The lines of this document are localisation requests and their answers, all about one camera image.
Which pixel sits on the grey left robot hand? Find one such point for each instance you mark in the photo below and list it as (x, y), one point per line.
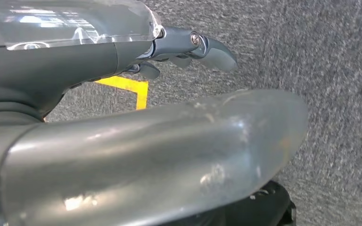
(137, 162)

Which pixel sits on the black robot leg part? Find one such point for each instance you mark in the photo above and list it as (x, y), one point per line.
(262, 209)

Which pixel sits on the yellow floor tape square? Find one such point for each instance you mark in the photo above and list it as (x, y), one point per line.
(142, 93)

